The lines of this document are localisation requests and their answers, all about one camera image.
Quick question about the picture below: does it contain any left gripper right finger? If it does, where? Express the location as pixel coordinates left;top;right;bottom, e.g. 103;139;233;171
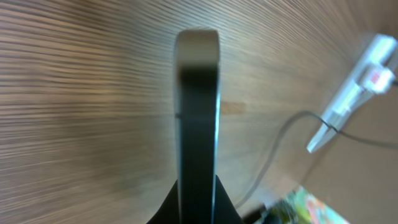
214;176;243;224

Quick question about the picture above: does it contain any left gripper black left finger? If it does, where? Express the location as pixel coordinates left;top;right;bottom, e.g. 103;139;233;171
147;180;180;224

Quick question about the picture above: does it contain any black USB charging cable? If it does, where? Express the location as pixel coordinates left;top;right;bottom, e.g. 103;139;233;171
233;80;398;209

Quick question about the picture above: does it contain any blue Galaxy smartphone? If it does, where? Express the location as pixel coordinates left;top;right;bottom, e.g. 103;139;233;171
174;29;220;223

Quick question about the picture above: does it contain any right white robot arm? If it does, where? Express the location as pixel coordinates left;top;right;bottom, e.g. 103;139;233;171
243;187;349;224

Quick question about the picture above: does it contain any white power strip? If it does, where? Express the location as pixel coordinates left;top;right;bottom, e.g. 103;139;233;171
307;34;397;153

